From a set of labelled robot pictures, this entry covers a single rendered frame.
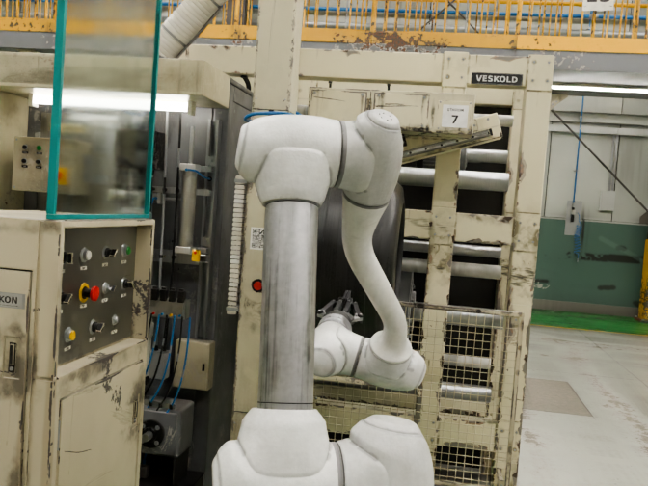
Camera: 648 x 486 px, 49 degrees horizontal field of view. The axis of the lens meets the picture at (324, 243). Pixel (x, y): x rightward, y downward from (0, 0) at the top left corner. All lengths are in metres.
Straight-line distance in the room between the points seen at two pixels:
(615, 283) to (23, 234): 10.51
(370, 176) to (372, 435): 0.48
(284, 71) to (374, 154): 1.13
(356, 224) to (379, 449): 0.46
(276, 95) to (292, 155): 1.13
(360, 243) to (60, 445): 0.88
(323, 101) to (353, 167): 1.33
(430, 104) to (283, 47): 0.57
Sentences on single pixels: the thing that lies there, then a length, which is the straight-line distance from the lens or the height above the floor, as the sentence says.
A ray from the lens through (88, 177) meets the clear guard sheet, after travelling 1.89.
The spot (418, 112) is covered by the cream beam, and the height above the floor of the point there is 1.71.
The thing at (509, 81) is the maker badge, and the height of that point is 1.89.
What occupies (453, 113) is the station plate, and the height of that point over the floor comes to 1.71.
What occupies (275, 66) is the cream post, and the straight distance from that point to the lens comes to 2.44.
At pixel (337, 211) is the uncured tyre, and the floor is 1.33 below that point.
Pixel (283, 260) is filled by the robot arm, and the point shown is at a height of 1.24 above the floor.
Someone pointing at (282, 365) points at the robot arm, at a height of 1.06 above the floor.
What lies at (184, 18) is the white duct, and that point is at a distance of 2.87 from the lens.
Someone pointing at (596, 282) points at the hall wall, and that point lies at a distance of 11.61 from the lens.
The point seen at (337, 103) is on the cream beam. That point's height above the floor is 1.72.
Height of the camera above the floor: 1.35
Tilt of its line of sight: 3 degrees down
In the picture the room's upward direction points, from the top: 4 degrees clockwise
